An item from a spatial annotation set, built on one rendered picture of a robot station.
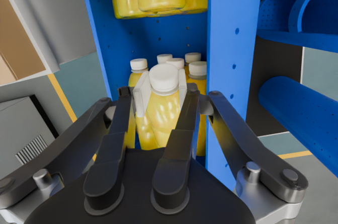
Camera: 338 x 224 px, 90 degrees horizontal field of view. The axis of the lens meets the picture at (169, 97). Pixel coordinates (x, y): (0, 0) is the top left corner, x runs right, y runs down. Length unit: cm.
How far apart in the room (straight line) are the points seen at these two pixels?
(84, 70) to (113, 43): 128
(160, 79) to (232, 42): 10
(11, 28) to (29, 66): 9
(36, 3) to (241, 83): 57
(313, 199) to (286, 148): 92
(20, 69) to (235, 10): 45
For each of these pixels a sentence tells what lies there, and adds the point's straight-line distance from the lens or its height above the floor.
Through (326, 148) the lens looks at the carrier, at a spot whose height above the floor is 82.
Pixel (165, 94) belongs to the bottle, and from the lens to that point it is 22.
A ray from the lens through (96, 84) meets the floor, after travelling 167.
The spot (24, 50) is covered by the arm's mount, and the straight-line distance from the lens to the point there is 53.
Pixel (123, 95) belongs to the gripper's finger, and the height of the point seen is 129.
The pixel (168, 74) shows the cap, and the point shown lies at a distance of 21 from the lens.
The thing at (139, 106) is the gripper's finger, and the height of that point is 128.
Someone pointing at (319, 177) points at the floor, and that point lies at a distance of 270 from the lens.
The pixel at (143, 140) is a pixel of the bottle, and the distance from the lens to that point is 39.
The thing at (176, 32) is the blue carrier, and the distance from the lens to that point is 47.
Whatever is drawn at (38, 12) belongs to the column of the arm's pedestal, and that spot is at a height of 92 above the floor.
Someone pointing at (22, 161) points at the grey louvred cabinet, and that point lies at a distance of 182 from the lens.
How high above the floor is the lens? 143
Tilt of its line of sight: 66 degrees down
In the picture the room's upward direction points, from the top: 175 degrees counter-clockwise
